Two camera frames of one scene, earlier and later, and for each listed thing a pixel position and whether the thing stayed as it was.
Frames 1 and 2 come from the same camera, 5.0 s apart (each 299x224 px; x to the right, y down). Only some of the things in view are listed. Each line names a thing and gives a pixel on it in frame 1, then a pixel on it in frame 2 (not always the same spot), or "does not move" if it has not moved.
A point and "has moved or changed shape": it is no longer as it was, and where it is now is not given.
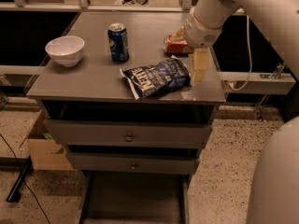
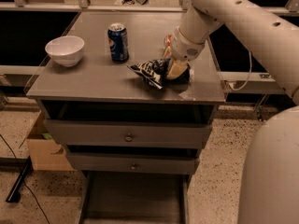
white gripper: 199,32 -> 185,49
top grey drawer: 132,133 does not move
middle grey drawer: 135,161 does not move
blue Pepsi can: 118,39 does not move
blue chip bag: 158,77 has moved or changed shape
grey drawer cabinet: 132,104 does not move
